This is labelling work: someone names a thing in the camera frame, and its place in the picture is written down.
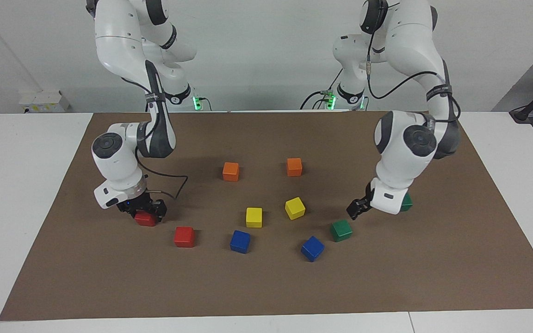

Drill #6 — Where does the red wooden cube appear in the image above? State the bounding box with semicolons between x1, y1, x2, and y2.
135;211;158;227
174;226;196;248

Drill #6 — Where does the blue wooden cube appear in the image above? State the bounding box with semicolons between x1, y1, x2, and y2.
229;230;251;254
300;236;325;263

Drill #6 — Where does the yellow wooden cube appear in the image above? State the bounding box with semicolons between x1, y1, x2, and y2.
285;197;306;221
246;207;263;228

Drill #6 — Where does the brown table mat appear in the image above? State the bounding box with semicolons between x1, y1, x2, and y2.
0;111;533;321

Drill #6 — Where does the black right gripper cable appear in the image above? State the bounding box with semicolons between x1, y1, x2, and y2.
121;76;189;199

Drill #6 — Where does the white wall socket box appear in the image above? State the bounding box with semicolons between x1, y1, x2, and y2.
19;90;71;113

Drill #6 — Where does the curved black base cable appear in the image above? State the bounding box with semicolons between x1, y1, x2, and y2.
300;91;325;111

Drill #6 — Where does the straight black base cable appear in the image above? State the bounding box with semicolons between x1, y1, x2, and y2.
327;68;344;93

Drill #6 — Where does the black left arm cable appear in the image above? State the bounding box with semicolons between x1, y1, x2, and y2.
364;1;457;123

